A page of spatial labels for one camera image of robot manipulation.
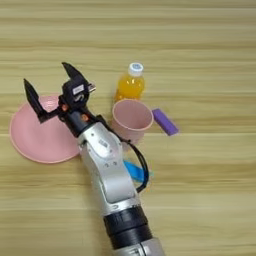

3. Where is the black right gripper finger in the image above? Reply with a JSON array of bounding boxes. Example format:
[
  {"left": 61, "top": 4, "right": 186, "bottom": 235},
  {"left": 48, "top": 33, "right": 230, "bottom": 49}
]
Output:
[
  {"left": 61, "top": 61, "right": 89, "bottom": 85},
  {"left": 23, "top": 78, "right": 62, "bottom": 125}
]

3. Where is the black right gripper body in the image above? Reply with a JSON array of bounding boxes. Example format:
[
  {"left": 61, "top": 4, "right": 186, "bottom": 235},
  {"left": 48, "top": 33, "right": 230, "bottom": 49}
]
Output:
[{"left": 57, "top": 96, "right": 103, "bottom": 138}]

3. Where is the pink round plate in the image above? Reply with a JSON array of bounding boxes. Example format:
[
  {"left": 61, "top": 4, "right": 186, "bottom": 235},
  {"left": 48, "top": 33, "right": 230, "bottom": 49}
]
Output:
[{"left": 9, "top": 94, "right": 83, "bottom": 165}]

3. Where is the pink plastic cup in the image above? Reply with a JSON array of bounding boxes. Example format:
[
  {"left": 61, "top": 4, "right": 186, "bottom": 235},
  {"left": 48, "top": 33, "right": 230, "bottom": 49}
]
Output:
[{"left": 111, "top": 98, "right": 155, "bottom": 146}]

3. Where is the orange juice bottle white cap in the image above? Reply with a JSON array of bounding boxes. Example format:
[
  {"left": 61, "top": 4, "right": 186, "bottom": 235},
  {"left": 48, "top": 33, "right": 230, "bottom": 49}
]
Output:
[{"left": 113, "top": 62, "right": 146, "bottom": 103}]

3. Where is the small black box white label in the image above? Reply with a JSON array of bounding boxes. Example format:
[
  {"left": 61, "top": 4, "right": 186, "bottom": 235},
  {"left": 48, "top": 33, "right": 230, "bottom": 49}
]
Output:
[{"left": 61, "top": 77, "right": 97, "bottom": 105}]

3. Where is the blue rectangular block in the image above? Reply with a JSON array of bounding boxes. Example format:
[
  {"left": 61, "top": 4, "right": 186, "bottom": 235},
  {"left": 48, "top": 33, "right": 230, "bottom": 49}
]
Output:
[{"left": 123, "top": 159, "right": 154, "bottom": 184}]

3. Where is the purple rectangular block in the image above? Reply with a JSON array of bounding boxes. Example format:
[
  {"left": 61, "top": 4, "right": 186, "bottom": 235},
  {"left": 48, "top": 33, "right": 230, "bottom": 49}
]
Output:
[{"left": 151, "top": 108, "right": 180, "bottom": 137}]

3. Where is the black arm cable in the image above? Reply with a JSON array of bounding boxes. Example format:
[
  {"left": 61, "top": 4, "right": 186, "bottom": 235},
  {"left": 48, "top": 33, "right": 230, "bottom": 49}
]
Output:
[{"left": 96, "top": 114, "right": 150, "bottom": 194}]

